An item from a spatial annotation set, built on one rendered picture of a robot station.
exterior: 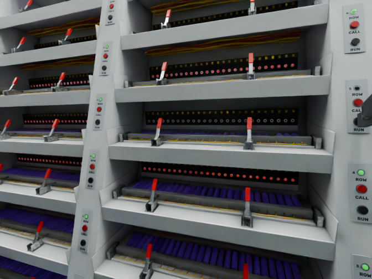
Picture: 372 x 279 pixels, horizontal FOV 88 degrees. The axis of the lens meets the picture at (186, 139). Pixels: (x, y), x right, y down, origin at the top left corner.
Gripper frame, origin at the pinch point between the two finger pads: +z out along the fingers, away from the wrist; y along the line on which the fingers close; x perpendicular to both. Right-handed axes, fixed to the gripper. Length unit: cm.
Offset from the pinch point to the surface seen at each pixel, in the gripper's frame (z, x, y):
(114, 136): 7, -4, -65
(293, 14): 5.3, 28.7, -12.6
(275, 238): 5.3, -27.4, -16.4
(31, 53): 5, 29, -108
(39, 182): 12, -23, -101
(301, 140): 11.5, -3.6, -9.3
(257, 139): 11.5, -3.6, -20.3
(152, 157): 6, -10, -50
